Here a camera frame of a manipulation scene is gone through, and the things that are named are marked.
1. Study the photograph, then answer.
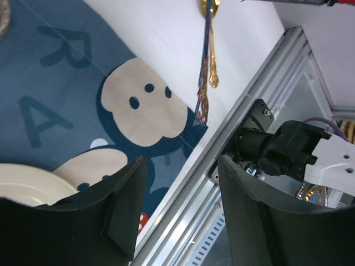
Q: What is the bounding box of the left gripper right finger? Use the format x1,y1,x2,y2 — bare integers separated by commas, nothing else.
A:
218,156,354,265

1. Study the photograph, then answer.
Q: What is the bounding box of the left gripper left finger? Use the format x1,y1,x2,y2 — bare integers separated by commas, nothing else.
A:
1,156,148,265

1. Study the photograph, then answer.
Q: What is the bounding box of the cream round plate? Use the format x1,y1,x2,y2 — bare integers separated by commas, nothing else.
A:
1,163,77,207

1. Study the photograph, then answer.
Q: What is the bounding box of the blue cartoon placemat cloth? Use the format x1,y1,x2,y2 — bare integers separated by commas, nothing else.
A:
1,1,207,228

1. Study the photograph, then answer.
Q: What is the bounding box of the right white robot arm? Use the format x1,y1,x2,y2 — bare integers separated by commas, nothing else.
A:
257,120,354,195

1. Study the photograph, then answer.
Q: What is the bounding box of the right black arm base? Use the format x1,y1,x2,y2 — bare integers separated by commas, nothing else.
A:
220,99,274,177

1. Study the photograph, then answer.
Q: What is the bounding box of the iridescent purple fork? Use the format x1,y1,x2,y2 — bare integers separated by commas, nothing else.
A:
195,0,212,125

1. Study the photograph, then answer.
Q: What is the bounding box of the gold spoon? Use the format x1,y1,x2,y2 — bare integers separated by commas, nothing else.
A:
199,1,220,88

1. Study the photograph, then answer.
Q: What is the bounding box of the perforated cable duct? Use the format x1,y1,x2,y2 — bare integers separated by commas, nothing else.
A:
187,211,225,266

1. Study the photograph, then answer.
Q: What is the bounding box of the aluminium rail frame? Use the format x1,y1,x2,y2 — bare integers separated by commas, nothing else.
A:
133,27,354,265

